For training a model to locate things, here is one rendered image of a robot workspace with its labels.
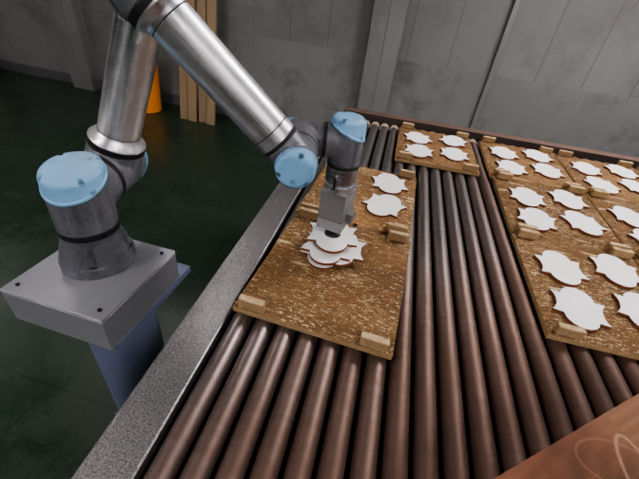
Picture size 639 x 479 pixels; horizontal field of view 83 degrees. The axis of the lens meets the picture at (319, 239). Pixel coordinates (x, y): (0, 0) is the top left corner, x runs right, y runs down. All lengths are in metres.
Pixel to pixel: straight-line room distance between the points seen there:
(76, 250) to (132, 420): 0.36
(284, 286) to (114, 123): 0.50
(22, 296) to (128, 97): 0.44
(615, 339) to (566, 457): 0.47
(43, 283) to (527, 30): 3.90
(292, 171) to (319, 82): 3.59
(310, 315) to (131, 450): 0.39
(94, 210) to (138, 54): 0.31
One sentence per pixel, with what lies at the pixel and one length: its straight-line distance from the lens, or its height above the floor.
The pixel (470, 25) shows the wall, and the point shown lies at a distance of 4.01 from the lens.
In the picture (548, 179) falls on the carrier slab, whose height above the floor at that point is 0.94.
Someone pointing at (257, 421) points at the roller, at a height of 0.92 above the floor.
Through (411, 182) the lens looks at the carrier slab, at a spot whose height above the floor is 0.94.
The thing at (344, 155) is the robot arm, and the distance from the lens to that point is 0.79.
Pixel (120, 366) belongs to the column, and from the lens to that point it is 1.11.
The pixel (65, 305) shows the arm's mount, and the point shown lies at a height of 0.96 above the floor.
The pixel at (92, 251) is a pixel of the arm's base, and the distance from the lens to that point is 0.88.
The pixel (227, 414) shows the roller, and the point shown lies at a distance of 0.70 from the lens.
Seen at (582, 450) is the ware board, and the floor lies 1.04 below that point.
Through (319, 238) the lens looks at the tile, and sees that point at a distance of 0.92.
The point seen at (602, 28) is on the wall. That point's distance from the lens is 4.21.
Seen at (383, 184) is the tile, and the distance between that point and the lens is 1.32.
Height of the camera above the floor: 1.53
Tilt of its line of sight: 37 degrees down
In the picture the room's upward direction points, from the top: 7 degrees clockwise
